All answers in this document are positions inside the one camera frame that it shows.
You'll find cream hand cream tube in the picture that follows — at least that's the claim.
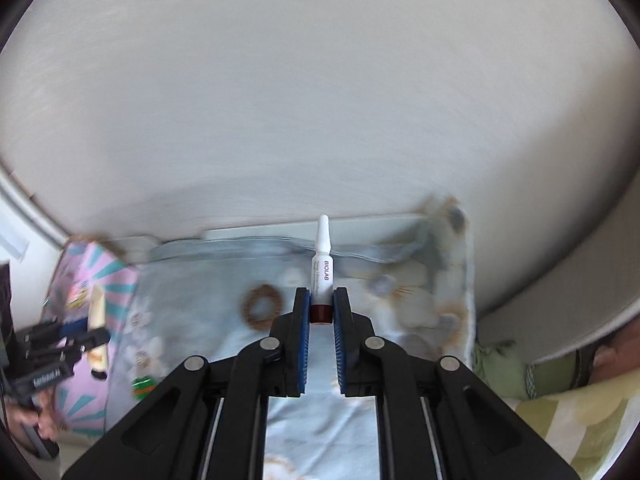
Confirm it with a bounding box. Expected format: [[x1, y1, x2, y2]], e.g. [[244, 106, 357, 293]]
[[87, 285, 110, 380]]

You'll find green frog toy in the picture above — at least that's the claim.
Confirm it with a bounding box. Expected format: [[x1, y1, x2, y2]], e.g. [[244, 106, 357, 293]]
[[131, 376, 157, 401]]

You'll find white serum ampoule vial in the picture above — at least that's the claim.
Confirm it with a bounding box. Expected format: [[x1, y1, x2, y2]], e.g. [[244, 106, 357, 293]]
[[309, 214, 334, 324]]

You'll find person's left hand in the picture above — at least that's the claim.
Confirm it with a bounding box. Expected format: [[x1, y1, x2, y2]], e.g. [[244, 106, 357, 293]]
[[6, 389, 58, 453]]

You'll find person's right hand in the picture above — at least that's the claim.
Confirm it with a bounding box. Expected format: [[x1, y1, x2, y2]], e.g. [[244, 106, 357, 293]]
[[590, 333, 639, 384]]

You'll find pink teal cardboard box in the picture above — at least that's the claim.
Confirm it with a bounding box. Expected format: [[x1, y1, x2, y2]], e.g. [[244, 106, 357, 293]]
[[38, 239, 141, 437]]

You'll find white tray under cloth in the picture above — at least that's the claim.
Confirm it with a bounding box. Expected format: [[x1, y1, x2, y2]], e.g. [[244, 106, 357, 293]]
[[106, 214, 426, 264]]

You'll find floral light blue cloth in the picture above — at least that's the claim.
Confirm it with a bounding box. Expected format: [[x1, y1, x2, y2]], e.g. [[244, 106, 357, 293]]
[[102, 194, 476, 480]]

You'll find brown hair scrunchie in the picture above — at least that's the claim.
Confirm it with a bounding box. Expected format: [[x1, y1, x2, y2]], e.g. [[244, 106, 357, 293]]
[[241, 284, 283, 332]]

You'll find green yellow striped bedding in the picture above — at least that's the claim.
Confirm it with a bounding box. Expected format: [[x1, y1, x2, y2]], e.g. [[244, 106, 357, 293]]
[[473, 342, 639, 479]]

